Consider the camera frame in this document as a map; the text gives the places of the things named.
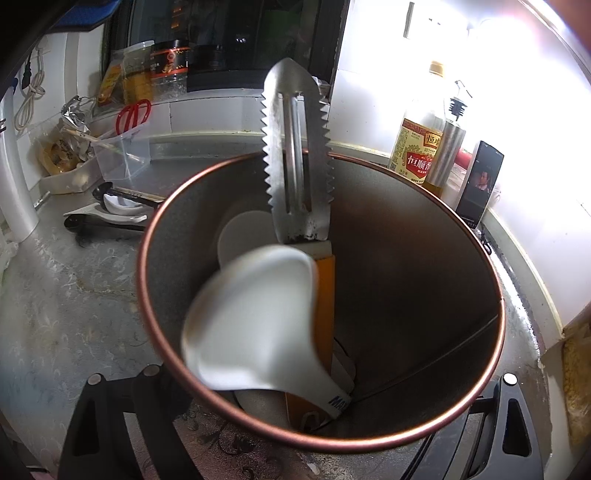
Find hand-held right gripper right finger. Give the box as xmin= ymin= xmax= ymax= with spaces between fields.
xmin=406 ymin=371 xmax=543 ymax=480

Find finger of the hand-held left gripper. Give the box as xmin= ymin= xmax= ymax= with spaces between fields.
xmin=46 ymin=0 xmax=112 ymax=34

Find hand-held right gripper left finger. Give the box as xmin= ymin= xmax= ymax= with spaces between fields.
xmin=58 ymin=364 xmax=204 ymax=480

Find white ceramic spoon blue print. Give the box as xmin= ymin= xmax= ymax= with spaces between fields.
xmin=180 ymin=244 xmax=354 ymax=419

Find copper rimmed metal utensil canister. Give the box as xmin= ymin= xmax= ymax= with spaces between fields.
xmin=137 ymin=152 xmax=505 ymax=454

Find black measuring spoon metal handle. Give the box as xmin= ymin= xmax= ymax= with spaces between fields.
xmin=92 ymin=182 xmax=160 ymax=205

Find plastic wooden chopsticks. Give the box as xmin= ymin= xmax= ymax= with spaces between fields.
xmin=113 ymin=188 xmax=165 ymax=202

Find white plastic rice spoon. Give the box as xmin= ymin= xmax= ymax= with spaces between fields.
xmin=217 ymin=210 xmax=279 ymax=271

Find orange handled metal peeler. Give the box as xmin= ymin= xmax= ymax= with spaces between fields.
xmin=261 ymin=58 xmax=340 ymax=432

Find clear jar yellow contents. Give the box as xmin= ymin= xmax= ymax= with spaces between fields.
xmin=98 ymin=41 xmax=156 ymax=105

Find crumpled foil bag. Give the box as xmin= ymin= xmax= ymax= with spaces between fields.
xmin=60 ymin=95 xmax=94 ymax=133

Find clear jar black label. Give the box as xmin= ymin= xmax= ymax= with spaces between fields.
xmin=150 ymin=39 xmax=193 ymax=100

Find paper wrapped chopsticks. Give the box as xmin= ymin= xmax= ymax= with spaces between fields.
xmin=62 ymin=128 xmax=140 ymax=161

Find yellowish sponge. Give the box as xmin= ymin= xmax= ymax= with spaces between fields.
xmin=560 ymin=322 xmax=591 ymax=417

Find yellow snack packet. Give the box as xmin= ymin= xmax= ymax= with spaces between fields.
xmin=39 ymin=137 xmax=75 ymax=177

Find clear plastic container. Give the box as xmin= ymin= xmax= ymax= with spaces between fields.
xmin=90 ymin=126 xmax=151 ymax=184

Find black framed window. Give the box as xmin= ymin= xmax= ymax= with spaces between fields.
xmin=108 ymin=0 xmax=352 ymax=94

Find small white ceramic spoon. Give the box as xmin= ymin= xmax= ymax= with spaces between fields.
xmin=104 ymin=194 xmax=149 ymax=219

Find long white ceramic spoon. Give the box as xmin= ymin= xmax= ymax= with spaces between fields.
xmin=63 ymin=207 xmax=149 ymax=232

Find smartphone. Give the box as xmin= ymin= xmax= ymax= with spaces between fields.
xmin=455 ymin=141 xmax=505 ymax=228

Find red lid plastic container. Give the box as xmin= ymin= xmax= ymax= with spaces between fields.
xmin=454 ymin=150 xmax=477 ymax=185

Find steel oil dispenser bottle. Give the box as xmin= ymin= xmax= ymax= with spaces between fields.
xmin=422 ymin=80 xmax=472 ymax=200

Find small jar with label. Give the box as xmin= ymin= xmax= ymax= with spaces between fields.
xmin=388 ymin=61 xmax=447 ymax=182

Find coiled white cable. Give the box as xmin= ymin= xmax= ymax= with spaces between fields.
xmin=14 ymin=46 xmax=48 ymax=133

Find red handled scissors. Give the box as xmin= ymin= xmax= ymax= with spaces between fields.
xmin=115 ymin=99 xmax=153 ymax=136

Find white wall socket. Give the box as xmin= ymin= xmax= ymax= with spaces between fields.
xmin=403 ymin=0 xmax=445 ymax=40

